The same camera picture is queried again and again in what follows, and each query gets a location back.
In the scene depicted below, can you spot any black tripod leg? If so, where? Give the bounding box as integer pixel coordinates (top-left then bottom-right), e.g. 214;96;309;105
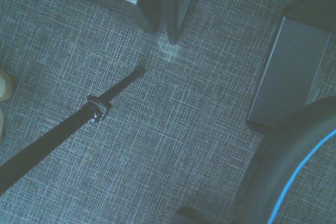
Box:
0;65;146;196

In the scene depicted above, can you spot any black and blue headphone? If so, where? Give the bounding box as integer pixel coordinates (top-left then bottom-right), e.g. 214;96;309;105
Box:
233;95;336;224

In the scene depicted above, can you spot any dark grey rectangular box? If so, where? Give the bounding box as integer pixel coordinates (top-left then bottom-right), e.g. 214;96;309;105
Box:
245;16;332;128

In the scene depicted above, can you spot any grey table leg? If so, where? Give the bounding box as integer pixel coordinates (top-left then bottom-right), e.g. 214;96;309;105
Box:
155;0;203;44

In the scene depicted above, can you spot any black table leg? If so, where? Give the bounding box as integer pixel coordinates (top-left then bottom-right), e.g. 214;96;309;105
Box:
137;0;163;35

